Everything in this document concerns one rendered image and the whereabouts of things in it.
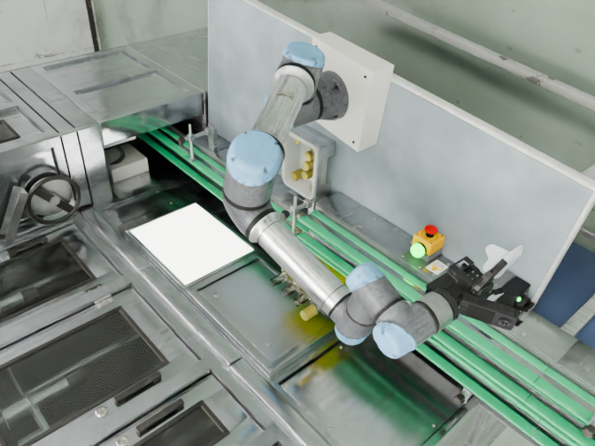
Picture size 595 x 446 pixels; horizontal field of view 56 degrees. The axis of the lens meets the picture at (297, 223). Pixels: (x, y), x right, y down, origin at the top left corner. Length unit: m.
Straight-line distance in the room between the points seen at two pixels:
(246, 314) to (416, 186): 0.70
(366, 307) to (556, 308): 0.78
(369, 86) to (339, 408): 0.94
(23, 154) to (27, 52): 2.97
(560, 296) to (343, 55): 0.96
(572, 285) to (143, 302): 1.40
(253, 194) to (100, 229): 1.18
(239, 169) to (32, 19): 4.07
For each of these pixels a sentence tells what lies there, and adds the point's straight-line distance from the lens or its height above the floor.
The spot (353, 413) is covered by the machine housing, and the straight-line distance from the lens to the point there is 1.73.
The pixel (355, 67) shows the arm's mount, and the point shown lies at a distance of 1.67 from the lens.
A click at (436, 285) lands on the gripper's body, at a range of 1.19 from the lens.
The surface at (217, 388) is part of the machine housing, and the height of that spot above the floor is 1.45.
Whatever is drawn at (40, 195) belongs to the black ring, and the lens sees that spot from 2.33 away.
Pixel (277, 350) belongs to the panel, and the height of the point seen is 1.24.
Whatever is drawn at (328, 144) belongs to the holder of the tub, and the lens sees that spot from 1.92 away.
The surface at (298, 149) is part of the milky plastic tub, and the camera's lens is 2.07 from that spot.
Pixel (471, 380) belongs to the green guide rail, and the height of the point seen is 0.94.
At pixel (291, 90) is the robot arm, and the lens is 1.45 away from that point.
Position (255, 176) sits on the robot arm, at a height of 1.38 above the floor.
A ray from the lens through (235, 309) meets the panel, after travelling 1.93.
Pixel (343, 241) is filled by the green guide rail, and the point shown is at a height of 0.93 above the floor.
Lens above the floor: 2.01
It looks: 34 degrees down
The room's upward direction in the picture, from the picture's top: 117 degrees counter-clockwise
